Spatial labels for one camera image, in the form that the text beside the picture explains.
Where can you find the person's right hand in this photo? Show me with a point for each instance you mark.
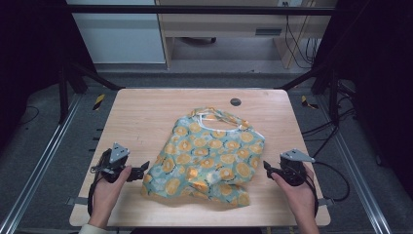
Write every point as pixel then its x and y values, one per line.
pixel 300 201

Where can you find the white cabinet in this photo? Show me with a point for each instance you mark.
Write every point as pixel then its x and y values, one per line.
pixel 120 35

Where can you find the grey table grommet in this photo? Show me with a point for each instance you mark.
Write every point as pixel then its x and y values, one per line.
pixel 235 102

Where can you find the black horizontal frame bar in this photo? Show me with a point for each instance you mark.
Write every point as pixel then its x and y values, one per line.
pixel 195 9

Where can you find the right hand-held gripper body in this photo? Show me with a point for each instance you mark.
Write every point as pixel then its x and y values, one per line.
pixel 293 169

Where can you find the person's left hand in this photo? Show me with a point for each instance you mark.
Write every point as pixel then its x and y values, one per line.
pixel 105 198

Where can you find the black yellow tape marker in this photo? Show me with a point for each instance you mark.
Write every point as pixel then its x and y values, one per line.
pixel 306 102
pixel 99 101

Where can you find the aluminium floor rail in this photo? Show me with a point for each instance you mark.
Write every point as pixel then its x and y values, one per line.
pixel 39 162
pixel 357 169

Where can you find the black curtain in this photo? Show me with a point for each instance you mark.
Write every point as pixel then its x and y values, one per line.
pixel 380 81
pixel 29 48

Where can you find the light wooden desk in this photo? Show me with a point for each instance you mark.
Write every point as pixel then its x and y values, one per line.
pixel 224 27

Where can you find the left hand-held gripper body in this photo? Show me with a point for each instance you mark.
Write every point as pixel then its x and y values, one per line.
pixel 114 155

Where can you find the green bag with orange print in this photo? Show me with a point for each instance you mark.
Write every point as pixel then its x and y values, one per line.
pixel 207 156

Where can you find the black metal frame stand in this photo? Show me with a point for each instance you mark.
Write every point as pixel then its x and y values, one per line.
pixel 63 94
pixel 332 97

